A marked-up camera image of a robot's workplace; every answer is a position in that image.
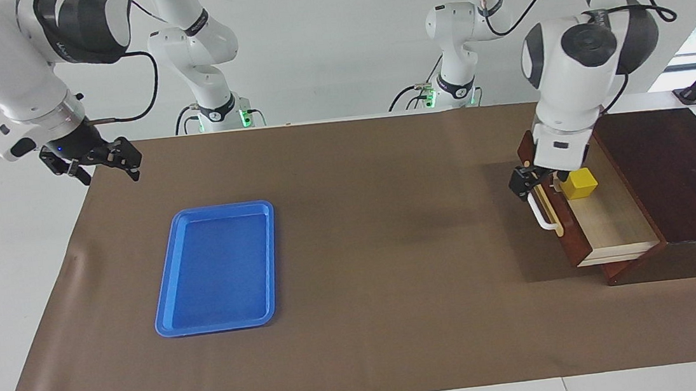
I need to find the wooden drawer with white handle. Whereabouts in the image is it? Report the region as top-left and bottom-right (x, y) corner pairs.
(515, 118), (664, 273)

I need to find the brown table mat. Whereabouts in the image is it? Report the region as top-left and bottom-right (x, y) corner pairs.
(0, 85), (696, 391)

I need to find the yellow cube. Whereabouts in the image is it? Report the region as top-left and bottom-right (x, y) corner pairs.
(559, 167), (600, 202)

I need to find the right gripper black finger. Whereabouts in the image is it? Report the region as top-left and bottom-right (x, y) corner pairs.
(39, 150), (95, 191)
(106, 134), (146, 185)

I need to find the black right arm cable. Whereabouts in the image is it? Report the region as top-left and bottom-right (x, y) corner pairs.
(85, 48), (163, 127)

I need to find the dark wooden drawer cabinet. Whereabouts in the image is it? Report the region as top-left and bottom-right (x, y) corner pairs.
(588, 104), (696, 287)

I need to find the blue plastic tray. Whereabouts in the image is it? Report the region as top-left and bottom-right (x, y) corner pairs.
(144, 199), (286, 340)

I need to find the black base cable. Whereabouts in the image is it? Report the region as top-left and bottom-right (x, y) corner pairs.
(383, 52), (449, 113)
(172, 103), (202, 136)

